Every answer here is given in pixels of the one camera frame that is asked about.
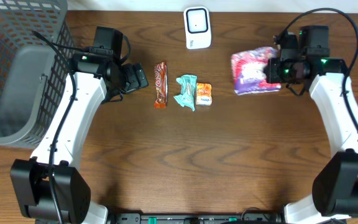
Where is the teal wrapper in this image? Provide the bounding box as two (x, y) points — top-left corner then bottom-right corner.
(174, 75), (197, 111)

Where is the orange brown chocolate bar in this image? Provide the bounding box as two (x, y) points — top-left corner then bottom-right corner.
(154, 62), (168, 108)

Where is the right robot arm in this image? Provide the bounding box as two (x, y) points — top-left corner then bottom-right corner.
(265, 58), (358, 223)

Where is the white barcode scanner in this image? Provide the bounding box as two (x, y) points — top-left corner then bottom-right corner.
(183, 6), (212, 50)

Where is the small orange snack packet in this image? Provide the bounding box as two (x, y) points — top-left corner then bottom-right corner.
(196, 83), (213, 106)

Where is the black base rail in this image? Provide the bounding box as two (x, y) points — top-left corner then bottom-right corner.
(106, 211), (285, 224)

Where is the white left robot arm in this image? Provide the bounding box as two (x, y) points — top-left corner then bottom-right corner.
(10, 52), (149, 223)

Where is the red purple snack packet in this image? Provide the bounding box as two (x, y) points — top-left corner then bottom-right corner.
(231, 47), (282, 95)

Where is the dark grey plastic basket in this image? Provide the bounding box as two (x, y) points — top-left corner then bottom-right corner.
(0, 0), (74, 149)

